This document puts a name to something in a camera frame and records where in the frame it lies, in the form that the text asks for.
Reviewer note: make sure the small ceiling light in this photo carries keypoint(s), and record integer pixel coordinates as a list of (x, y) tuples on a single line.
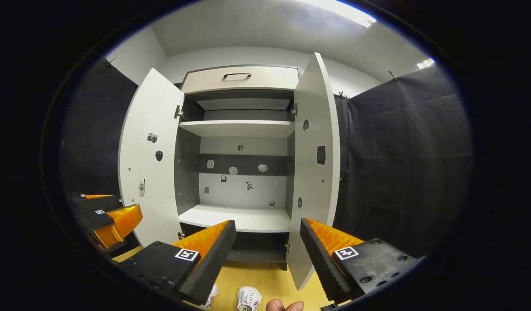
[(425, 63)]

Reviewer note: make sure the long ceiling light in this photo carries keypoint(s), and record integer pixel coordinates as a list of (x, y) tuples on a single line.
[(347, 11)]

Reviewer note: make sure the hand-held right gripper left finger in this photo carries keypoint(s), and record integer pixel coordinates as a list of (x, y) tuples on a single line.
[(213, 259)]

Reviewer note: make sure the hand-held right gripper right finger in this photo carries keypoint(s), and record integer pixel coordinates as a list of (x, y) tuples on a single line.
[(319, 263)]

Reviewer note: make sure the white shoe cabinet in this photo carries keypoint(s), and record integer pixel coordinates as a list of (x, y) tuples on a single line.
[(248, 220)]

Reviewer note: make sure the black cloth clip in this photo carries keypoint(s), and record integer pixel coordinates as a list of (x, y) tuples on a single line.
[(343, 95), (392, 75), (111, 61)]

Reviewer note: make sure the white cabinet shelf board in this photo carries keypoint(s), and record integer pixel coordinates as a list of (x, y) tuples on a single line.
[(237, 128), (248, 220)]

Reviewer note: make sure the white canvas shoe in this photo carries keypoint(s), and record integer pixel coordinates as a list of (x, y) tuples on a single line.
[(248, 298), (211, 298)]

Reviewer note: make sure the black backdrop cloth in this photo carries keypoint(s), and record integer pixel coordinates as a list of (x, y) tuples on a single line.
[(403, 164), (96, 142)]

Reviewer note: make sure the white cabinet door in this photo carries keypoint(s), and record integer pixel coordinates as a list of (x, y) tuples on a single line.
[(148, 172), (313, 181)]

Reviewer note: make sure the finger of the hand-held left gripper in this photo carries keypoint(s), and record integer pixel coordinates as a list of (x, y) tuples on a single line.
[(122, 222), (96, 205)]

